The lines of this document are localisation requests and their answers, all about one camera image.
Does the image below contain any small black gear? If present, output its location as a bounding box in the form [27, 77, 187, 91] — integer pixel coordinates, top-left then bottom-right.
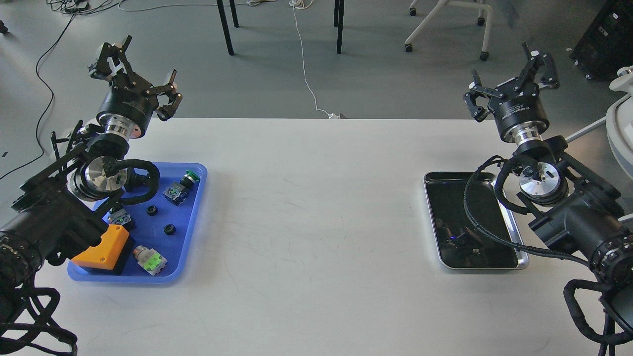
[145, 205, 158, 216]
[163, 223, 176, 236]

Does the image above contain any blue plastic tray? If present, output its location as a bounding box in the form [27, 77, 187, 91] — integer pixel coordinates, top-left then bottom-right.
[66, 162, 207, 284]

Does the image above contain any green push button switch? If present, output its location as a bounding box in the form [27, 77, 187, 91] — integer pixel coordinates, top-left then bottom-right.
[162, 170, 201, 206]

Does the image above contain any black table leg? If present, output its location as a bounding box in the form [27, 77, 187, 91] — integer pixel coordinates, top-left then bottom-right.
[333, 0, 345, 54]
[215, 0, 239, 56]

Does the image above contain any black table leg right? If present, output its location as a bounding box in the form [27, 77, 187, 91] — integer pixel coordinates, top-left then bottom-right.
[333, 0, 345, 54]

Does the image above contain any black table leg left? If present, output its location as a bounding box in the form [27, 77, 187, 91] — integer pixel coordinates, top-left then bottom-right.
[215, 0, 239, 56]

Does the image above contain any silver metal tray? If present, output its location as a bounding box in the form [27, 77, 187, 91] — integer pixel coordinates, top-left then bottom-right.
[424, 172, 529, 270]

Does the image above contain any black floor cable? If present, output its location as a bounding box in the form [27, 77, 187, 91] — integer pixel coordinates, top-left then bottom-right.
[0, 0, 119, 179]

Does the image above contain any black equipment case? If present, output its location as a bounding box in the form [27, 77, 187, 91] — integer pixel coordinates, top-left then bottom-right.
[570, 0, 633, 81]

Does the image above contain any white floor cable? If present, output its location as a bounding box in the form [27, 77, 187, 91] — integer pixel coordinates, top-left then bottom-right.
[118, 0, 342, 120]

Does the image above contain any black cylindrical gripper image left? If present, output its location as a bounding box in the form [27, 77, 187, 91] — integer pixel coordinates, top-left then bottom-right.
[88, 35, 183, 139]

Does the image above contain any clear green switch module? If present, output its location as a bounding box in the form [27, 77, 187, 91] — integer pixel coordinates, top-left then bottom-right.
[133, 245, 168, 276]

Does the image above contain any orange button enclosure box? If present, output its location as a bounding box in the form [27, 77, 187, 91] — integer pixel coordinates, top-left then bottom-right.
[71, 224, 135, 275]

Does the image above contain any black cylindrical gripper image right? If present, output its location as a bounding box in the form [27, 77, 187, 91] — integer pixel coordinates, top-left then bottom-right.
[463, 42, 561, 144]

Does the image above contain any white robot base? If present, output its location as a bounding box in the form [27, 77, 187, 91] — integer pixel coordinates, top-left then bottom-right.
[564, 67, 633, 179]

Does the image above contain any red mushroom emergency button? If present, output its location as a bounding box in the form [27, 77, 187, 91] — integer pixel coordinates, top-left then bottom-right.
[108, 208, 136, 231]

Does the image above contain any white rolling chair base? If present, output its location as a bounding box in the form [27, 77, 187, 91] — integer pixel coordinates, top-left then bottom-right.
[403, 0, 497, 63]

